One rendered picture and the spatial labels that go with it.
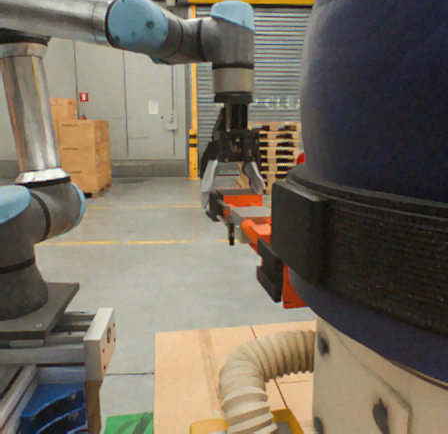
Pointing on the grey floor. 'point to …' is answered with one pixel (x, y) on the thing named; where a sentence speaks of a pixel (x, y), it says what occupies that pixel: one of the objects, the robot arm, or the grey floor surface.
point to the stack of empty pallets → (271, 156)
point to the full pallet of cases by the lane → (83, 147)
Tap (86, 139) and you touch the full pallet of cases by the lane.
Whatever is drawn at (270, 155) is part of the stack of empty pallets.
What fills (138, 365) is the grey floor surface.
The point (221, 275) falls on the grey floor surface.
